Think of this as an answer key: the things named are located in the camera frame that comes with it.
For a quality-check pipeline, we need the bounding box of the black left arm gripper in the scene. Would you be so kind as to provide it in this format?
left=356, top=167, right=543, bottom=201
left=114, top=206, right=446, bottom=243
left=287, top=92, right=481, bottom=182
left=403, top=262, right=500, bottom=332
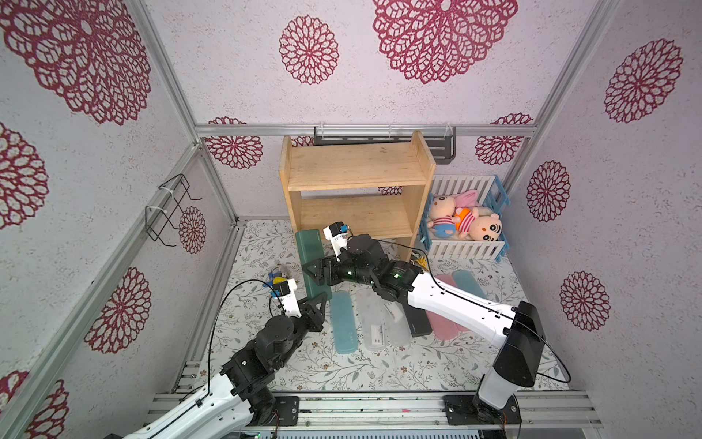
left=273, top=292, right=323, bottom=369

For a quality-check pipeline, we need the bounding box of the dark green pencil case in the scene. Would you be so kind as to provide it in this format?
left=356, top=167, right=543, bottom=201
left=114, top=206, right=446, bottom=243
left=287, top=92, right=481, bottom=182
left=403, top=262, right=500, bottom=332
left=295, top=230, right=332, bottom=300

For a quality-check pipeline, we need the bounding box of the frosted white pencil case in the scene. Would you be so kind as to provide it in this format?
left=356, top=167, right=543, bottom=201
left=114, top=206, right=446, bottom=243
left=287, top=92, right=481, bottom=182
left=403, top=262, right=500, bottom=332
left=356, top=289, right=386, bottom=352
left=381, top=300, right=411, bottom=348

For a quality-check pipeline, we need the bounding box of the black pencil case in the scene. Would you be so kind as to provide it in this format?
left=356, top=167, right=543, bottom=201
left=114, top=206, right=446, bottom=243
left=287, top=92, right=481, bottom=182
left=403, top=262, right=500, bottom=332
left=402, top=304, right=433, bottom=338

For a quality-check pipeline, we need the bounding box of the pink pencil case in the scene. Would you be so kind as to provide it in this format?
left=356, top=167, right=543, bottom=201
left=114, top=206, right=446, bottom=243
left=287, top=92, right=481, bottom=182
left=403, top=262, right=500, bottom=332
left=435, top=274, right=467, bottom=298
left=426, top=311, right=461, bottom=341

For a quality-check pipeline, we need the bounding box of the light teal pencil case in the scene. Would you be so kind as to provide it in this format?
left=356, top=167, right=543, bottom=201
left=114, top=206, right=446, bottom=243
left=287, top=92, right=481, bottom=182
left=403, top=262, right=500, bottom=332
left=452, top=270, right=487, bottom=299

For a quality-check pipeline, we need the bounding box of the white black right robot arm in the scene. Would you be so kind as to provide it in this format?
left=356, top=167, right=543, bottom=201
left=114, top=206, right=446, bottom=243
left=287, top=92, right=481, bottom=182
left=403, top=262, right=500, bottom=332
left=303, top=234, right=546, bottom=425

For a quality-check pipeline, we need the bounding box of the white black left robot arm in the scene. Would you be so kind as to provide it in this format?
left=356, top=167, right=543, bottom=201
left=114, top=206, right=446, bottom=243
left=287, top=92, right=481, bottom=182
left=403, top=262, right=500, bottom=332
left=129, top=296, right=325, bottom=438

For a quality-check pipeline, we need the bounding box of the wooden two-tier shelf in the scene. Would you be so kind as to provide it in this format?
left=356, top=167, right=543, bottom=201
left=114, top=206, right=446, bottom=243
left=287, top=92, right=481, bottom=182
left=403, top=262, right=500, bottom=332
left=279, top=131, right=436, bottom=262

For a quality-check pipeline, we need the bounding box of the pink plush doll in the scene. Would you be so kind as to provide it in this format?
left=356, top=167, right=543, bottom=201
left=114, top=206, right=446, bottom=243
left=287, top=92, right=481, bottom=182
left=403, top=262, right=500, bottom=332
left=427, top=196, right=460, bottom=240

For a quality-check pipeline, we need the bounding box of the orange shirt plush doll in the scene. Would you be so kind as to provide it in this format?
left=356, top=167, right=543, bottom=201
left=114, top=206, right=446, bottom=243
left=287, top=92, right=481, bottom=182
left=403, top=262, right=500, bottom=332
left=454, top=190, right=503, bottom=241

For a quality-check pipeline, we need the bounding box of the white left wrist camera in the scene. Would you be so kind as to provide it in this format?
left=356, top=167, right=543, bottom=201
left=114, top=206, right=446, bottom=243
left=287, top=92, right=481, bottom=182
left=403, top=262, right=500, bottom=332
left=272, top=277, right=302, bottom=318

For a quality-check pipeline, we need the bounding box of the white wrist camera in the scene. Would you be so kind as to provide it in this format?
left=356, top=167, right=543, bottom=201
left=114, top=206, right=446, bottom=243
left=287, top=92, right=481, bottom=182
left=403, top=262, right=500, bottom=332
left=272, top=277, right=302, bottom=318
left=323, top=221, right=351, bottom=259

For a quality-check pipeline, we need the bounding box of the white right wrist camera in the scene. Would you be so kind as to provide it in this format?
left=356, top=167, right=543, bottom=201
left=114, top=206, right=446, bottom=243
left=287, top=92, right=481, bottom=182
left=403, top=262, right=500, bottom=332
left=323, top=221, right=351, bottom=259

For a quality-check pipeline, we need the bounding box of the grey yellow plush keychain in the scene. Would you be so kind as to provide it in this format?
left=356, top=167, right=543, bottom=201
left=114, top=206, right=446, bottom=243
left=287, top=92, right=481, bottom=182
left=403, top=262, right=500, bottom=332
left=266, top=266, right=289, bottom=286

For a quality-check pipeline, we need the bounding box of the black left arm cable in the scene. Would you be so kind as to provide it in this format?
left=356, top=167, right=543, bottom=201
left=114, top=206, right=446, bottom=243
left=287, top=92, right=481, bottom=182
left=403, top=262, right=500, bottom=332
left=158, top=279, right=275, bottom=424

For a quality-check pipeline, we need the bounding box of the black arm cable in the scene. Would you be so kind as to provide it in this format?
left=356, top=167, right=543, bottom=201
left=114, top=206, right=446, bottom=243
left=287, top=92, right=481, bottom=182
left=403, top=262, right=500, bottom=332
left=377, top=238, right=572, bottom=385
left=158, top=279, right=275, bottom=424

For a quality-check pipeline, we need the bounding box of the yellow keychain by crib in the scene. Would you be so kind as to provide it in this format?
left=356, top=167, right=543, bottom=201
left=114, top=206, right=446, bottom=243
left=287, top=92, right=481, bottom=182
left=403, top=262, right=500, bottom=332
left=411, top=252, right=430, bottom=272

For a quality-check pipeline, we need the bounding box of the black wire wall rack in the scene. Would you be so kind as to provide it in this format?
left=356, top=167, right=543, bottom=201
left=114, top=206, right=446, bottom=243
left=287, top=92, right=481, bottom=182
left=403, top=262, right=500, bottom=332
left=144, top=173, right=201, bottom=248

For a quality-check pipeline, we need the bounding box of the dark metal wall shelf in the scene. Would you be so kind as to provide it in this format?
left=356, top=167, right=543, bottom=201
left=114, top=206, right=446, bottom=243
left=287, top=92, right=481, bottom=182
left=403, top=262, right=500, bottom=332
left=312, top=127, right=457, bottom=165

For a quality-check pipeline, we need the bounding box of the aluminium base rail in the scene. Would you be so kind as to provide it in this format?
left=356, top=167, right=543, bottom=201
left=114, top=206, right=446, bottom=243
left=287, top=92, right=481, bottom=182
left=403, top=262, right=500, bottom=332
left=141, top=390, right=604, bottom=439

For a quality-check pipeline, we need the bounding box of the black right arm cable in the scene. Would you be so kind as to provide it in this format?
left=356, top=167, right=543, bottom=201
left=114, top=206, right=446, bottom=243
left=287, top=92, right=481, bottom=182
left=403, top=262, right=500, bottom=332
left=377, top=238, right=572, bottom=385

